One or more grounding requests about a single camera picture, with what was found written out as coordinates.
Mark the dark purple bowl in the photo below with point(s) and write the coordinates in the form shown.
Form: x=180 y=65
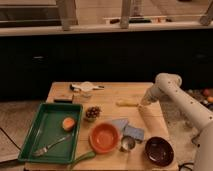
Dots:
x=159 y=151

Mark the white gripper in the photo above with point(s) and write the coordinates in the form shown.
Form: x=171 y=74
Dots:
x=144 y=102

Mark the white citrus squeezer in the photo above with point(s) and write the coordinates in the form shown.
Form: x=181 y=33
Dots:
x=85 y=87

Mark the green plastic tray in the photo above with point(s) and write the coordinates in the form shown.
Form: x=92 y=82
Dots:
x=46 y=128

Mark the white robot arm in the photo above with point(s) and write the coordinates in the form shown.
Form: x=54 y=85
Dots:
x=200 y=116

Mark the blue grey cloth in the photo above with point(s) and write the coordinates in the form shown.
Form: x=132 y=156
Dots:
x=127 y=130

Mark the red bowl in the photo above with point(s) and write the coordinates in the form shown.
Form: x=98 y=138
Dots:
x=104 y=138

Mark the spice jar rack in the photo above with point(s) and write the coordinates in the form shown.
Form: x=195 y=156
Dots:
x=204 y=96

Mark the small metal cup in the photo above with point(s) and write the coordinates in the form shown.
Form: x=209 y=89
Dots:
x=127 y=144

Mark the orange fruit half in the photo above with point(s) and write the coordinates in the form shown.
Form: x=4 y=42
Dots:
x=68 y=123

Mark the metal fork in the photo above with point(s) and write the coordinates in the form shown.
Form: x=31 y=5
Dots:
x=46 y=148

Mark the green spatula handle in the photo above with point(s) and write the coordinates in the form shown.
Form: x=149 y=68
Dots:
x=86 y=156

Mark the dark wooden block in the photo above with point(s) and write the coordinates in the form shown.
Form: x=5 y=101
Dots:
x=63 y=99

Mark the bunch of dark grapes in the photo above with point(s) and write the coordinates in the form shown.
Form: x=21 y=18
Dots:
x=92 y=113

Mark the yellow banana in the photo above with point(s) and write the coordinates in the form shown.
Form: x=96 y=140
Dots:
x=126 y=103

